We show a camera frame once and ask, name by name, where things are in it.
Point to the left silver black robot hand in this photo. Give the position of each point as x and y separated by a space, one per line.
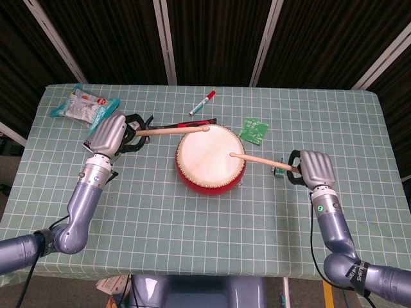
107 136

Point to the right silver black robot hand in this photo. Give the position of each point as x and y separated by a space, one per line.
318 170

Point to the wooden drumstick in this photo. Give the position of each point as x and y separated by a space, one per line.
257 159
173 129

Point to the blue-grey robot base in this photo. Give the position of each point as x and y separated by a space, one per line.
199 292

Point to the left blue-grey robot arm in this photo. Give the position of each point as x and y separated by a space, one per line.
83 205

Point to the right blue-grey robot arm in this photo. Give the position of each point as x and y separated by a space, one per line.
334 224

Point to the small green electronic module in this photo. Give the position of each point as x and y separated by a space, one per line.
278 173

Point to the teal snack packet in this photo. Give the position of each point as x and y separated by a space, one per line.
80 106

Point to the green circuit board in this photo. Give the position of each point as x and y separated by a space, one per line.
253 130

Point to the black red claw hammer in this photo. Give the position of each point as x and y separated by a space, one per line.
189 124

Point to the white marker red cap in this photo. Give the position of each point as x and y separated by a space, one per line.
202 103

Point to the red drum white skin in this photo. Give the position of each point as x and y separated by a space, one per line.
210 160

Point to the green checked tablecloth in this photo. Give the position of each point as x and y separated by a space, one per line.
160 231

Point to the white table leg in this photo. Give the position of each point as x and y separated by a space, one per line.
286 292

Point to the white printed cardboard box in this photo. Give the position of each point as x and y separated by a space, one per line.
112 284

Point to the white partition post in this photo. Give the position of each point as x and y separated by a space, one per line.
266 41
56 41
11 133
385 59
165 41

